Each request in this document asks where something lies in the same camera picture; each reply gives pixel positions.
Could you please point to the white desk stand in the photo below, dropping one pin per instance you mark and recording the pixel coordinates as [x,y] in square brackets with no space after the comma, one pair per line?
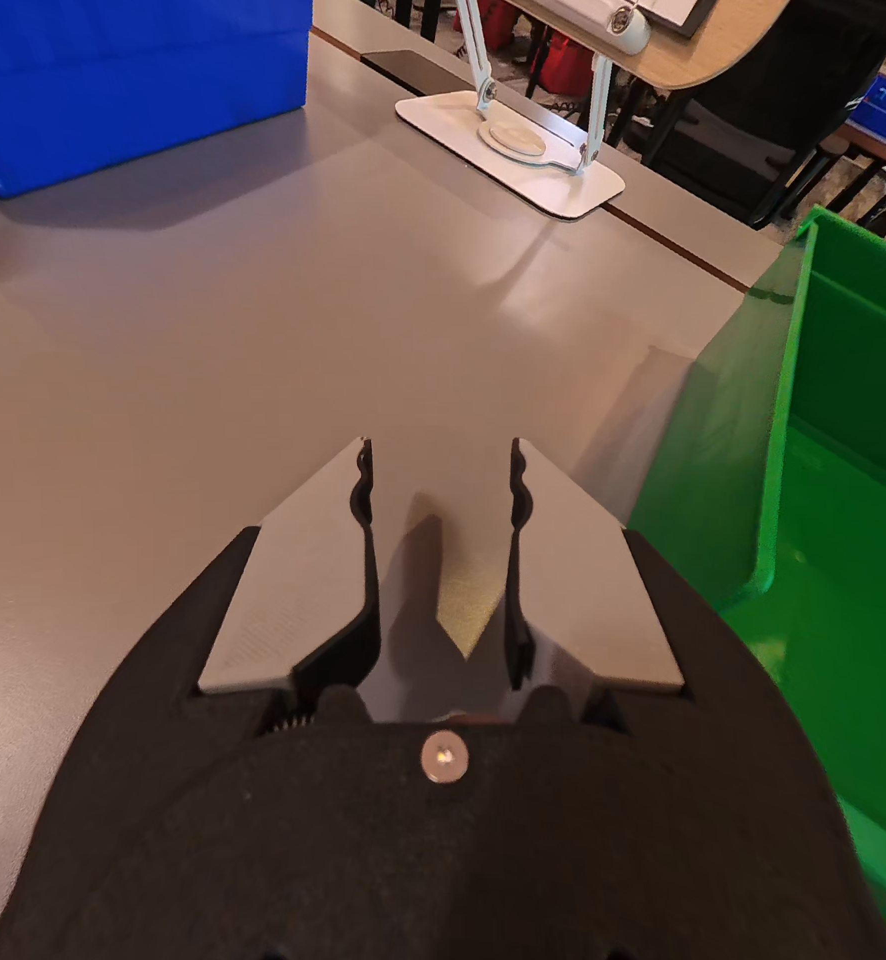
[450,112]

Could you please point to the green storage bin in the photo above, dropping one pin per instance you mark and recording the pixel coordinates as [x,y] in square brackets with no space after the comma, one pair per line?
[848,525]

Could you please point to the black office chair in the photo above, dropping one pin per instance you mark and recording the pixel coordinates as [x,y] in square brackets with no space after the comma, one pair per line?
[810,67]

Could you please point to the blue storage bin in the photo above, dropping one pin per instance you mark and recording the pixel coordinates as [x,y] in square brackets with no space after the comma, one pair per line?
[135,82]

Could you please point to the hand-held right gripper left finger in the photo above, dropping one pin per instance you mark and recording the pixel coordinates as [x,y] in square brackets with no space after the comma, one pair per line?
[293,600]

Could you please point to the instruction sheet board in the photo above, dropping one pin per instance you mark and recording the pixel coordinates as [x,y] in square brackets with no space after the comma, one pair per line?
[698,60]

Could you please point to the dark rectangular table hatch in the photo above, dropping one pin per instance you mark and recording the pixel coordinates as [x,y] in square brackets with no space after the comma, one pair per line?
[413,71]

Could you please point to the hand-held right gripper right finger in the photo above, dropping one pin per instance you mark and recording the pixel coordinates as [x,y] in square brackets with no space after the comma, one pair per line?
[593,600]

